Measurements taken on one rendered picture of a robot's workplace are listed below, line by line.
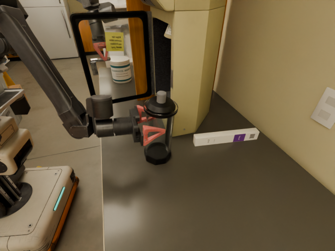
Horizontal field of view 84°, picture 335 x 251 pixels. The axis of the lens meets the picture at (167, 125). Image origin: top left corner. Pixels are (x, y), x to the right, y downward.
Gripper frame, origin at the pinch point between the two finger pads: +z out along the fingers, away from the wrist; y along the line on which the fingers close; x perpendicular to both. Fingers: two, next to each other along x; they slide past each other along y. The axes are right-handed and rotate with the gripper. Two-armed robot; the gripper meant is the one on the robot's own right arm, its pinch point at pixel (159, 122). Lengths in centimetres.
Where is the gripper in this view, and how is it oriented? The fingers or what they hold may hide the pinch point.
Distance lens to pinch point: 62.2
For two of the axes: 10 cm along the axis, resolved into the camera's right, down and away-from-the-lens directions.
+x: -1.0, 7.9, 6.0
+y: -2.8, -6.0, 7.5
